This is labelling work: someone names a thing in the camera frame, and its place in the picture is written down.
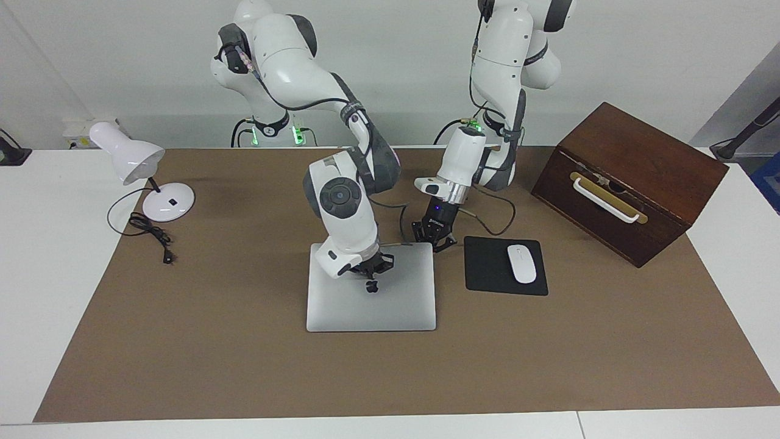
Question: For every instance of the dark brown wooden box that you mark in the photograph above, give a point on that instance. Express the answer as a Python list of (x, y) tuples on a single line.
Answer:
[(664, 164)]

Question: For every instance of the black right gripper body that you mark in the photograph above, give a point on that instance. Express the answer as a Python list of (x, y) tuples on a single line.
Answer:
[(365, 266)]

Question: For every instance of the black mouse pad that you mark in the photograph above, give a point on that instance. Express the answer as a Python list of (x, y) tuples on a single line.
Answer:
[(487, 268)]

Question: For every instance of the blue crate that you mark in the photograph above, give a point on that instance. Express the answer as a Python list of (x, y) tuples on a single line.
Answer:
[(769, 183)]

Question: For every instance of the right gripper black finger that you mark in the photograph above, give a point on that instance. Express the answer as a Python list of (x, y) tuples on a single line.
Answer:
[(387, 261), (372, 275)]

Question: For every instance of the black table clamp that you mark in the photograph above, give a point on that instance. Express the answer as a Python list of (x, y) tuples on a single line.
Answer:
[(12, 155)]

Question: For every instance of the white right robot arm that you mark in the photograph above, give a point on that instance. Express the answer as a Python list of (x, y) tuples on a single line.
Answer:
[(347, 225)]

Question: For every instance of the white desk lamp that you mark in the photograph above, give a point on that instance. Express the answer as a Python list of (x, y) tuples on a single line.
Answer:
[(131, 158)]

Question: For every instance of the white computer mouse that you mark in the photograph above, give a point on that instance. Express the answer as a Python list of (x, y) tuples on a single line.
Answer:
[(521, 263)]

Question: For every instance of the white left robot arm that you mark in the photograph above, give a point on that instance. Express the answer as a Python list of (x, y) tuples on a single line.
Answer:
[(506, 49)]

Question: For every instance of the black camera stand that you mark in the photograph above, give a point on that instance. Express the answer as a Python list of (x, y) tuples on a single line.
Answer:
[(740, 140)]

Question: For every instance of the grey aluminium laptop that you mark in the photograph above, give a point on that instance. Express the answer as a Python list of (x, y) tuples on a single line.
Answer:
[(372, 311)]

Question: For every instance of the white power strip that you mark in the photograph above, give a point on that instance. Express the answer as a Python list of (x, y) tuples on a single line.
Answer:
[(76, 129)]

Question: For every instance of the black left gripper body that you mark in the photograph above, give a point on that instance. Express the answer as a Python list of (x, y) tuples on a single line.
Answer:
[(440, 214)]

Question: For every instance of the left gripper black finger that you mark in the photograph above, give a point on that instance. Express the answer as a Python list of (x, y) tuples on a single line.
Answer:
[(445, 241), (422, 233)]

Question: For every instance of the brown paper table mat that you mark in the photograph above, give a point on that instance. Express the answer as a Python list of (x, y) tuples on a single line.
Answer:
[(244, 366)]

